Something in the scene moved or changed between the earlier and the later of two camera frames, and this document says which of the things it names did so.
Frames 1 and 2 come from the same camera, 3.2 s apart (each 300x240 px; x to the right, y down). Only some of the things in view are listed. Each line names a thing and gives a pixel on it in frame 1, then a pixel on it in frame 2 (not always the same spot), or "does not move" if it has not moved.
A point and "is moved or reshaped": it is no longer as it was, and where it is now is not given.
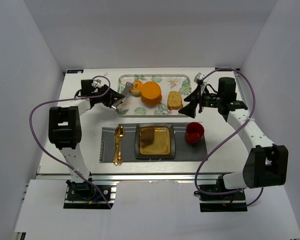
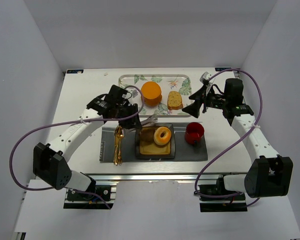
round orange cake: [151, 93] does not move
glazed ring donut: [135, 88] is moved or reshaped
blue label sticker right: [216, 68] does not move
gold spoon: [120, 133] does not move
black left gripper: [109, 96] → [131, 118]
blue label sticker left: [74, 71] does not move
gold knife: [116, 155] does not move
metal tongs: [129, 86] is moved or reshaped
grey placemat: [184, 151] does not move
